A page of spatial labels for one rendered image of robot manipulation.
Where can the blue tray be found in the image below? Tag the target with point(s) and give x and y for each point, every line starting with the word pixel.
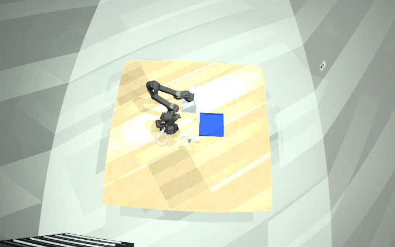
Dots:
pixel 211 124

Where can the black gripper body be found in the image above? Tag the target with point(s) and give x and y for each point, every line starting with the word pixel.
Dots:
pixel 159 124

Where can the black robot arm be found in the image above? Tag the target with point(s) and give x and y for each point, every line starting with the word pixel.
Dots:
pixel 170 115

